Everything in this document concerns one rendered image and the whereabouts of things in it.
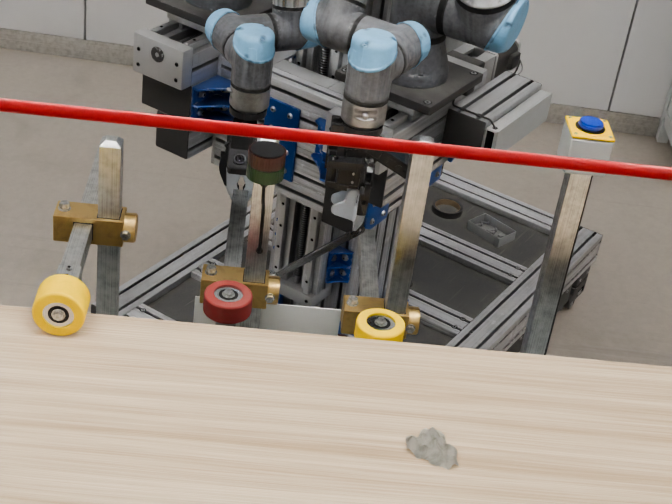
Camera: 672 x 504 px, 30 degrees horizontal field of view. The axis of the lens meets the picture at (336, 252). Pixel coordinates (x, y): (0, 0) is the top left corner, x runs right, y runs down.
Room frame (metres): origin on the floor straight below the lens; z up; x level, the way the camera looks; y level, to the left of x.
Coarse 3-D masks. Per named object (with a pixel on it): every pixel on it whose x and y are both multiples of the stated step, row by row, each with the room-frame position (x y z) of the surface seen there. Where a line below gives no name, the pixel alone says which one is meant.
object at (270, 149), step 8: (256, 144) 1.75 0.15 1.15; (264, 144) 1.75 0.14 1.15; (272, 144) 1.75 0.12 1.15; (256, 152) 1.72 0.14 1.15; (264, 152) 1.72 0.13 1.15; (272, 152) 1.73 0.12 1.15; (280, 152) 1.73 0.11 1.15; (264, 192) 1.73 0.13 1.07; (264, 200) 1.74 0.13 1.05; (264, 208) 1.75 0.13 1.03
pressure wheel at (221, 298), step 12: (216, 288) 1.68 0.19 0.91; (228, 288) 1.69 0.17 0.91; (240, 288) 1.69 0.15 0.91; (204, 300) 1.65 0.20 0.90; (216, 300) 1.65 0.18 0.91; (228, 300) 1.65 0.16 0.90; (240, 300) 1.66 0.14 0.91; (252, 300) 1.67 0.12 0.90; (204, 312) 1.65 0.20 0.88; (216, 312) 1.63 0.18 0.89; (228, 312) 1.63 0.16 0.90; (240, 312) 1.64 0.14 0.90
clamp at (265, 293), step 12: (204, 264) 1.80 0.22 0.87; (204, 276) 1.76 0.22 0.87; (216, 276) 1.77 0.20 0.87; (228, 276) 1.77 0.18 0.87; (240, 276) 1.78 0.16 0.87; (276, 276) 1.79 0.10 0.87; (204, 288) 1.75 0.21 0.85; (252, 288) 1.76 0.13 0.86; (264, 288) 1.76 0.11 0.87; (276, 288) 1.77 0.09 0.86; (264, 300) 1.76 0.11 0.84; (276, 300) 1.76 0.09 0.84
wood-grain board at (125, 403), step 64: (0, 320) 1.52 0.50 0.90; (128, 320) 1.57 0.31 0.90; (0, 384) 1.38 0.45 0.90; (64, 384) 1.40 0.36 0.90; (128, 384) 1.42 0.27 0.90; (192, 384) 1.44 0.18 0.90; (256, 384) 1.46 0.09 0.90; (320, 384) 1.48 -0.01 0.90; (384, 384) 1.50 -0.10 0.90; (448, 384) 1.52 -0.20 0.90; (512, 384) 1.55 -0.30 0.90; (576, 384) 1.57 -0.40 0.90; (640, 384) 1.59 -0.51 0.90; (0, 448) 1.25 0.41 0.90; (64, 448) 1.26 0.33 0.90; (128, 448) 1.28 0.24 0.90; (192, 448) 1.30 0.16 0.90; (256, 448) 1.32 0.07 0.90; (320, 448) 1.34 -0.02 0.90; (384, 448) 1.36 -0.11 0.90; (512, 448) 1.40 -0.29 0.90; (576, 448) 1.42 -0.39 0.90; (640, 448) 1.44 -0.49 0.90
